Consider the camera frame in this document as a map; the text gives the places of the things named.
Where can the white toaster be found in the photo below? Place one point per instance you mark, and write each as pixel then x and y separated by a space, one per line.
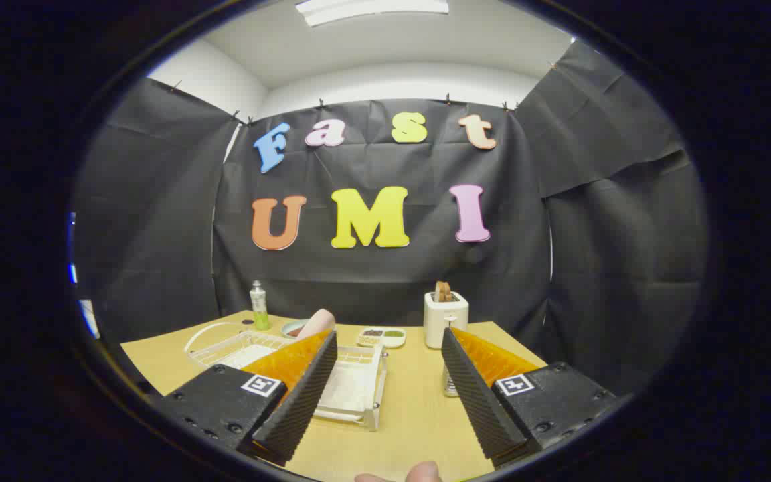
pixel 446 325

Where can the brown toast slice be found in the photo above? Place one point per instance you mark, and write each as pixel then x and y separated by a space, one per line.
pixel 444 291

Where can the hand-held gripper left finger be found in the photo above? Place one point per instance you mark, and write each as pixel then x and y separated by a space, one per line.
pixel 305 395

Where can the light green plate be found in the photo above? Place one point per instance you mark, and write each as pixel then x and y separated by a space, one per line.
pixel 290 327

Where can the white divided condiment tray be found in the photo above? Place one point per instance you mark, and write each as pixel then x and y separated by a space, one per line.
pixel 382 337

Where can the clear bottle with green liquid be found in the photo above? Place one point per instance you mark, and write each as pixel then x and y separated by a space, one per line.
pixel 259 304

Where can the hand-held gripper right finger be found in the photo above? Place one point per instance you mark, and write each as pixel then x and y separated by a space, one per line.
pixel 476 395

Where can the pink plate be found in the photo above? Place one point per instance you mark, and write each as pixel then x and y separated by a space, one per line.
pixel 318 323

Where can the ceiling light panel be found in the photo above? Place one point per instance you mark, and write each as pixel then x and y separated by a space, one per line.
pixel 372 8

